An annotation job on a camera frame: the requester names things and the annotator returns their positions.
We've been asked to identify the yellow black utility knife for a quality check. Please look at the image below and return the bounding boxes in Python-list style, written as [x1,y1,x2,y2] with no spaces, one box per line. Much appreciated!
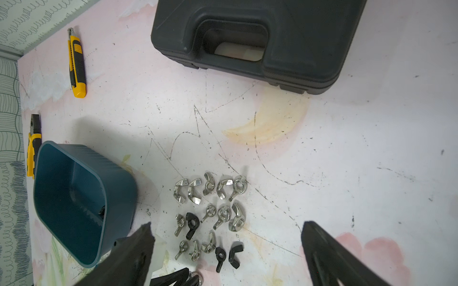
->
[68,27,87,98]

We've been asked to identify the teal plastic storage box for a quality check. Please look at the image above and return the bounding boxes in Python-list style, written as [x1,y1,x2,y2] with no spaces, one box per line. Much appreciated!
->
[33,141,138,268]

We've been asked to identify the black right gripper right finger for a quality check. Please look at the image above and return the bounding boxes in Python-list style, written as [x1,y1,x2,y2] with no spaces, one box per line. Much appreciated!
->
[301,221,388,286]

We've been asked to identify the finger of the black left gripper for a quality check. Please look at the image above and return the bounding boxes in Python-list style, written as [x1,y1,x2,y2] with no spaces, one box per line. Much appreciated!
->
[150,268,190,286]

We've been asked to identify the black wing nut fourteenth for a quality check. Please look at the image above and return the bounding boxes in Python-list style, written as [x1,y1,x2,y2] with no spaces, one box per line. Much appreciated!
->
[229,241,244,269]

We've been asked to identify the silver wing nut row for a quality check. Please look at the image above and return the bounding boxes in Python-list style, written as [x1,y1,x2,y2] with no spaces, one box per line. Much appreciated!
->
[213,204,231,231]

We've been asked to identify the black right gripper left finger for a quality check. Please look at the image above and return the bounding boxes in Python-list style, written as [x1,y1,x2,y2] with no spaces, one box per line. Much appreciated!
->
[76,222,155,286]

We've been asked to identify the silver wing nut twelfth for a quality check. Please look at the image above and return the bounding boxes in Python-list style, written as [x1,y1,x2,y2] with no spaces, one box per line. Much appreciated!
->
[201,231,217,254]

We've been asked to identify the black plastic tool case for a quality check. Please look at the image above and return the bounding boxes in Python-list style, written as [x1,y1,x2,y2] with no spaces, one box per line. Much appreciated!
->
[151,0,366,95]

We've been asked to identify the silver wing nut fifteenth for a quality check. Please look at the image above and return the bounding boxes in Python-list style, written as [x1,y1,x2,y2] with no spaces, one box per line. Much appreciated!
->
[188,272,203,286]

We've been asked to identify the yellow black pliers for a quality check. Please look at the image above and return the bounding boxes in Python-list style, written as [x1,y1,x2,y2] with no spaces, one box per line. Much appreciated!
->
[26,114,42,178]

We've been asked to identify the silver wing nut eleventh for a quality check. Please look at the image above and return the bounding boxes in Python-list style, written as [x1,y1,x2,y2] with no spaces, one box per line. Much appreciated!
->
[189,240,201,262]

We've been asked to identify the black wing nut thirteenth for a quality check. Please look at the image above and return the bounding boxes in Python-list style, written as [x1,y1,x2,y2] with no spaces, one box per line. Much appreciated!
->
[215,247,227,273]

